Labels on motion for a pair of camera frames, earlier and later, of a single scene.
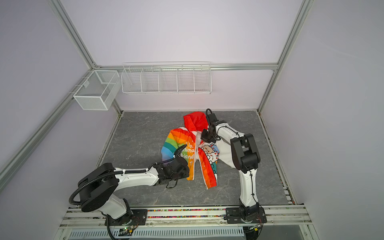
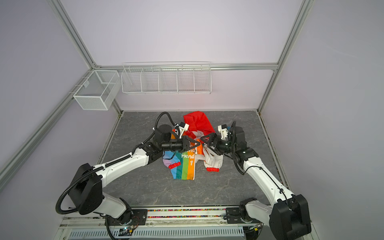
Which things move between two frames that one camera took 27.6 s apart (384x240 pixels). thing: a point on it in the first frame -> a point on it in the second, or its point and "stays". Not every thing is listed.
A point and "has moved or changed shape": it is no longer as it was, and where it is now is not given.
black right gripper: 203,137 -> 214,137
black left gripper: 186,172 -> 185,143
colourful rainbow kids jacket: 185,142 has moved or changed shape
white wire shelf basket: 191,77 stays
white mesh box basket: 99,90 stays
